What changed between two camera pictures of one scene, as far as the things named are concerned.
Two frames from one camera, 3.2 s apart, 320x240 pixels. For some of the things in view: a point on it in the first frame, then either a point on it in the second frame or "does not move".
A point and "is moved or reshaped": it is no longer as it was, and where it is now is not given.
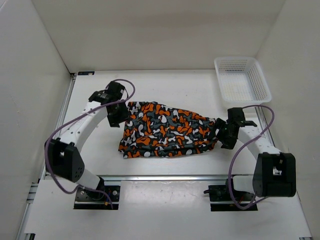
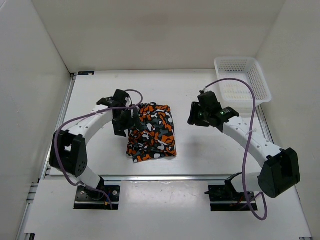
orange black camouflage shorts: (153, 129) is moved or reshaped
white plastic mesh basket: (241, 81) does not move
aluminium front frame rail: (164, 178) does not move
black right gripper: (227, 143) → (192, 119)
